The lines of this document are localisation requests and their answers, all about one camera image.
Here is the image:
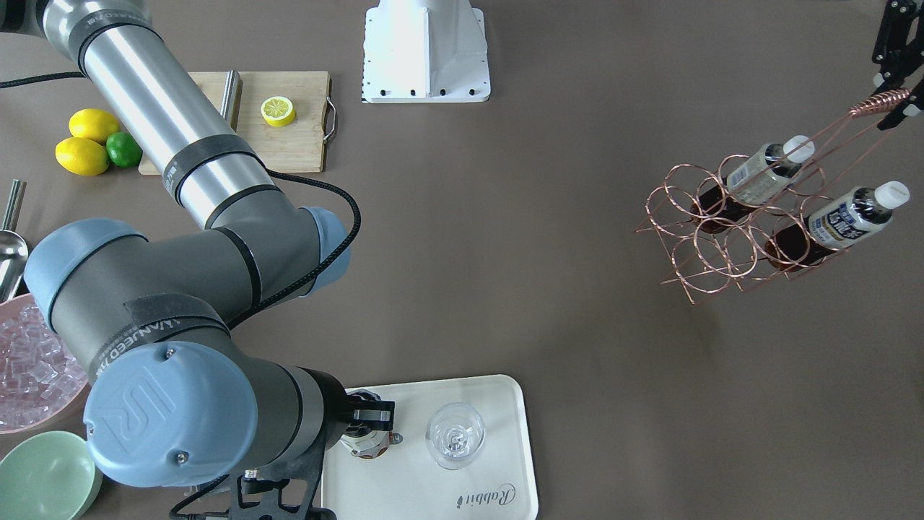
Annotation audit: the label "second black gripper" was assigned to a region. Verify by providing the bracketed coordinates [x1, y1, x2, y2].
[871, 1, 923, 95]

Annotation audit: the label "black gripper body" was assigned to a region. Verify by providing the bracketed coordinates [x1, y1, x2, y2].
[306, 369, 351, 450]

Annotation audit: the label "copper wire bottle basket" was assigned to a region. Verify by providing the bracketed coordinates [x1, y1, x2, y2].
[637, 88, 922, 304]

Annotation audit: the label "tea bottle white cap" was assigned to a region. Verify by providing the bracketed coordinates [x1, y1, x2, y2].
[339, 389, 404, 459]

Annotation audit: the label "tea bottle rear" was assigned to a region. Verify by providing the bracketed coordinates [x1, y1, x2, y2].
[765, 181, 910, 272]

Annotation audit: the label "tea bottle middle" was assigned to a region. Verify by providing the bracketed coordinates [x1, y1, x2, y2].
[692, 135, 815, 234]

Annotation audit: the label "cream serving tray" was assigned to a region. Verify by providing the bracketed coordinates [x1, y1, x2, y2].
[319, 375, 539, 519]

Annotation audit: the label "clear wine glass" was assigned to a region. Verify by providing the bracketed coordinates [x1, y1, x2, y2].
[424, 402, 486, 470]

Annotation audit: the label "mint green bowl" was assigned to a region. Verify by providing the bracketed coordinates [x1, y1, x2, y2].
[1, 430, 103, 519]

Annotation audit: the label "wooden cutting board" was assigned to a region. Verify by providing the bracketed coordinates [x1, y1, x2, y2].
[131, 70, 331, 175]

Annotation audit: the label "half lemon slice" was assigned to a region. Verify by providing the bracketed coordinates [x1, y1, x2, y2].
[260, 95, 297, 128]

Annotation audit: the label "pink bowl with ice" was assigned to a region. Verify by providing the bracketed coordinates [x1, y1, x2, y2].
[1, 294, 89, 434]

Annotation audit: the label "steel muddler black tip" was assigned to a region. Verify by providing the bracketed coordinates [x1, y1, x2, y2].
[218, 70, 243, 129]

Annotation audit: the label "green lime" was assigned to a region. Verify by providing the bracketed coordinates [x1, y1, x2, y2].
[105, 131, 143, 168]

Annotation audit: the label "yellow lemon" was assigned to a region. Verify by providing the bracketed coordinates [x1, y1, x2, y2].
[67, 108, 121, 144]
[55, 137, 110, 176]

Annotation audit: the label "metal ice scoop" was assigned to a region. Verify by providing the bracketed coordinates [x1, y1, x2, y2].
[1, 180, 30, 303]

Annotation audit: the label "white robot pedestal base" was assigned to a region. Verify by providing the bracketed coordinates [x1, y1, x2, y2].
[361, 1, 492, 103]

